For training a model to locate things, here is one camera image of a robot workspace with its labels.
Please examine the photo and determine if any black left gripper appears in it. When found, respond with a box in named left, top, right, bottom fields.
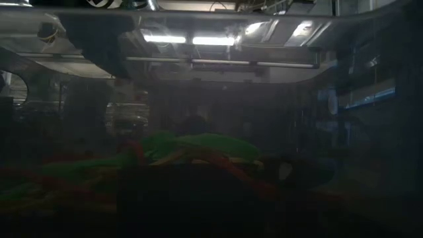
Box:
left=59, top=15, right=137, bottom=80

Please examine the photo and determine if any red rubber band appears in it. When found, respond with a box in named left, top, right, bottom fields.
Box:
left=198, top=154, right=277, bottom=199

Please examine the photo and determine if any grey translucent plastic bin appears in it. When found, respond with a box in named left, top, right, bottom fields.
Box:
left=0, top=0, right=423, bottom=238

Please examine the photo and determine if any dark round ceiling fixture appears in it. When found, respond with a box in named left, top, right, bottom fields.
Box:
left=36, top=22, right=59, bottom=44

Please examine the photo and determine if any ceiling light panel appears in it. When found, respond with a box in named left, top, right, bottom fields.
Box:
left=292, top=20, right=315, bottom=38
left=143, top=34, right=187, bottom=44
left=192, top=35, right=236, bottom=46
left=244, top=20, right=275, bottom=36

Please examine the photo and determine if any translucent white cup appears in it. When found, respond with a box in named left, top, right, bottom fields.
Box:
left=62, top=79, right=113, bottom=139

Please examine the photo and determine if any grey horizontal pipe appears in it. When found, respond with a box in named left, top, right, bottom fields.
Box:
left=16, top=52, right=320, bottom=69

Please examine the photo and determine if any blue-edged shelf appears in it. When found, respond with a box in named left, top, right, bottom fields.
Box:
left=343, top=86, right=397, bottom=110

